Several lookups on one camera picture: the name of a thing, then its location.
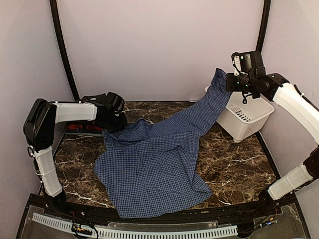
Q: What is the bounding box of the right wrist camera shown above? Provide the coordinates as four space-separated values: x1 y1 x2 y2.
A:
231 51 264 76

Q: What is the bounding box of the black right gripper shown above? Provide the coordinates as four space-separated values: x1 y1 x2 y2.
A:
226 72 254 93

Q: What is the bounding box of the blue checked long sleeve shirt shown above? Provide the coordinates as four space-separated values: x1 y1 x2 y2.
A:
94 69 231 219

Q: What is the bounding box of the white plastic basket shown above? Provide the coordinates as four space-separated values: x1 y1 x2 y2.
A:
217 92 275 143

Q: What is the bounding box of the black frame post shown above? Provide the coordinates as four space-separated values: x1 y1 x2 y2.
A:
49 0 80 100
256 0 271 53

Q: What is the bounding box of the black striped folded shirt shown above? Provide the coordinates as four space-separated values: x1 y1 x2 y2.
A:
79 93 106 104

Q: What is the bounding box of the white slotted cable duct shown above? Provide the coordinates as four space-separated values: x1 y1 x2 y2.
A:
32 213 238 239

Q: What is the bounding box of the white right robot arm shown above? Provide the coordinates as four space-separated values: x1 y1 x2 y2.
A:
226 67 319 216

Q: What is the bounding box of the black left frame post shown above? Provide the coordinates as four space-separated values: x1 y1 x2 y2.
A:
49 0 80 100

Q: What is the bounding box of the black front table rail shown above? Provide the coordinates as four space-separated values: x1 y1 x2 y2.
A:
27 194 297 226

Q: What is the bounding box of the black right frame post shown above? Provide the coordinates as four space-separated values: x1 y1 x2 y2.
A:
256 0 271 53

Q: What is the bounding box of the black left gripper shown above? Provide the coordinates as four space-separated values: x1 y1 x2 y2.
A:
102 113 128 133

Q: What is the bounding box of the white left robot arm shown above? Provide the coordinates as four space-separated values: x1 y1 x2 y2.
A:
23 92 127 198

